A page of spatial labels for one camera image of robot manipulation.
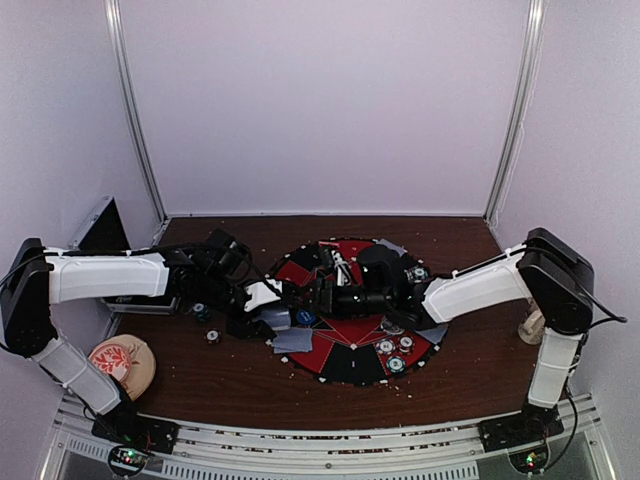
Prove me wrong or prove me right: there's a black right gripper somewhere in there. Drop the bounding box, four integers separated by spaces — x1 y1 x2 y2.
288 278 393 321

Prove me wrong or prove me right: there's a brown red chip stack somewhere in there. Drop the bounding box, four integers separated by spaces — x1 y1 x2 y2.
205 329 221 345

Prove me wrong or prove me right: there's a green blue chip stack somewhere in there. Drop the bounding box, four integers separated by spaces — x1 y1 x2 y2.
192 303 210 323

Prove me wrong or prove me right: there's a blue orange poker chip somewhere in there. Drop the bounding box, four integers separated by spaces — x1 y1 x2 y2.
375 339 395 355

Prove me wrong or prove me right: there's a grey cards seat two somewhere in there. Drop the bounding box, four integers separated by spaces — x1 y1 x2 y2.
272 328 313 354

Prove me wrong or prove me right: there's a brown white poker chip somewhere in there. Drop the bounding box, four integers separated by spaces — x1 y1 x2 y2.
397 336 415 355

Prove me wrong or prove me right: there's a grey cards seat six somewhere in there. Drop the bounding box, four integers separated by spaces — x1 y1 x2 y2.
376 239 407 256

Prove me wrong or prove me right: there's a green blue poker chip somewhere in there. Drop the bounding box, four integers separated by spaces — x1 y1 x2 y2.
386 356 406 374

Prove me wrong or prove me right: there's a grey cards seat nine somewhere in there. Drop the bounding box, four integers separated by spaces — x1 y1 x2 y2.
416 324 448 344

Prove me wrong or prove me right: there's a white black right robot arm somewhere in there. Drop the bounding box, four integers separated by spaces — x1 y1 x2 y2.
308 228 625 450

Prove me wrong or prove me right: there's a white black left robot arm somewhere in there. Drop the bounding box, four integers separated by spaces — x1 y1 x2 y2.
1 230 284 447

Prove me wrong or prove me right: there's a clear dealer button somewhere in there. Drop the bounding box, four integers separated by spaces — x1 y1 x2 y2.
380 323 404 335

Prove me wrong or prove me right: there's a round red black poker mat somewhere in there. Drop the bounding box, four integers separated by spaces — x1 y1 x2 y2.
259 238 445 386

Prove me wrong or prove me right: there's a blue small blind button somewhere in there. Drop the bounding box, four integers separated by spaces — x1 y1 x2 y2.
296 310 317 326

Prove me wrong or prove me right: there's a beige red patterned bowl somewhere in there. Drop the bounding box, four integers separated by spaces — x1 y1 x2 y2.
89 334 156 400

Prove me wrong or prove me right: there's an aluminium poker case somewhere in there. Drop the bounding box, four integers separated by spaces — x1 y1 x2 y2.
69 195 181 315

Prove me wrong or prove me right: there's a beige ceramic mug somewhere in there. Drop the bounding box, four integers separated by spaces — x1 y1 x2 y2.
517 300 545 345

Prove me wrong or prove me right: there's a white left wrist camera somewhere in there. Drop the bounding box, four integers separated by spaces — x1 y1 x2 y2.
243 279 283 312

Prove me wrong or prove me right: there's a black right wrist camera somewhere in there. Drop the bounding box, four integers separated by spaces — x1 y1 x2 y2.
356 244 407 294

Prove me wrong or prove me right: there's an aluminium front rail base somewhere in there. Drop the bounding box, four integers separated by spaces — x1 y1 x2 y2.
39 392 619 480

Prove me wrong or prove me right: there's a left aluminium frame post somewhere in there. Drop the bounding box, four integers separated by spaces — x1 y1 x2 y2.
104 0 168 222

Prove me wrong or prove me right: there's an aluminium frame post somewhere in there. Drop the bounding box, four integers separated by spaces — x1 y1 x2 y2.
104 0 168 222
483 0 548 229

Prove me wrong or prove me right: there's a right aluminium frame post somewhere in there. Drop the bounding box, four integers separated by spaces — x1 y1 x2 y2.
483 0 548 229

